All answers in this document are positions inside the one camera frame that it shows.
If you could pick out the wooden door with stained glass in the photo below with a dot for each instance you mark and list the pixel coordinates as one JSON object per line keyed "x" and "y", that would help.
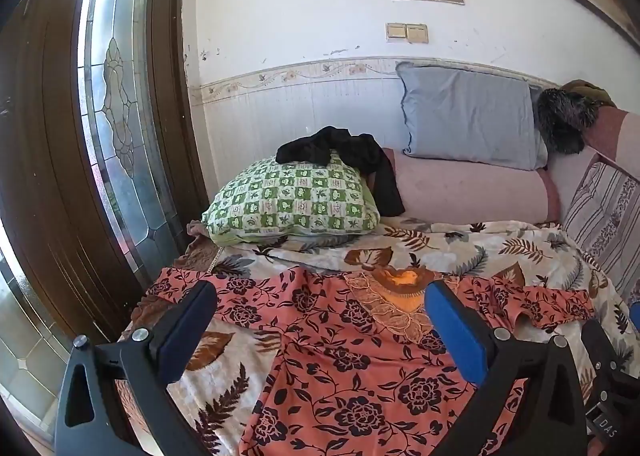
{"x": 45, "y": 136}

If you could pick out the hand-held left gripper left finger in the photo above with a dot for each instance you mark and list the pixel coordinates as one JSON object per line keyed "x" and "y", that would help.
{"x": 187, "y": 331}

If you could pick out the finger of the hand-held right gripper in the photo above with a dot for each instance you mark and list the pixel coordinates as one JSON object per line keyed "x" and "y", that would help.
{"x": 600, "y": 346}
{"x": 635, "y": 318}

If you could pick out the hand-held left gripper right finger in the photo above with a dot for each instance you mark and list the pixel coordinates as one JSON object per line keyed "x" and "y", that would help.
{"x": 457, "y": 331}

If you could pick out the black garment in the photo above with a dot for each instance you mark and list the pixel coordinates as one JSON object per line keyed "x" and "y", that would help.
{"x": 350, "y": 149}

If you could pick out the green checked pillow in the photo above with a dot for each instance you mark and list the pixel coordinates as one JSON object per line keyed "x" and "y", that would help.
{"x": 290, "y": 201}

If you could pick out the grey-blue pillow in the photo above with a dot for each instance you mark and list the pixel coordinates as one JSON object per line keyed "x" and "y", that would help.
{"x": 465, "y": 111}

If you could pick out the beige light switch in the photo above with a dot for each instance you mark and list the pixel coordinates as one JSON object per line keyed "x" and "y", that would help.
{"x": 396, "y": 31}
{"x": 418, "y": 33}

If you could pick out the olive cloth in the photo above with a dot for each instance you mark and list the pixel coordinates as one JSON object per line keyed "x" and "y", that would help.
{"x": 590, "y": 89}

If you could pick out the orange floral shirt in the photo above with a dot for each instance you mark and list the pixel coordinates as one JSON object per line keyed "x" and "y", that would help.
{"x": 350, "y": 376}

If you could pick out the leaf printed blanket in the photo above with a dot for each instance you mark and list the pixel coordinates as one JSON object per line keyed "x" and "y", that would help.
{"x": 450, "y": 241}

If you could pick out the frosted side window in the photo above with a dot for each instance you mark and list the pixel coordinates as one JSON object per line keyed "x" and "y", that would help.
{"x": 22, "y": 341}

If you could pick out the pink bolster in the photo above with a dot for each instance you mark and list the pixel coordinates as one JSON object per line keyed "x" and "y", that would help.
{"x": 465, "y": 191}

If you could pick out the striped cushion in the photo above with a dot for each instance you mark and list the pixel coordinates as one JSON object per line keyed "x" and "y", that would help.
{"x": 607, "y": 216}

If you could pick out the dark fuzzy cushion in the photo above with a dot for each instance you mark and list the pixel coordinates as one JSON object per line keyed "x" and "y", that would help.
{"x": 562, "y": 119}

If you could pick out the pink sofa backrest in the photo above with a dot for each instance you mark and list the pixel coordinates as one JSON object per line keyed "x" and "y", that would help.
{"x": 617, "y": 131}

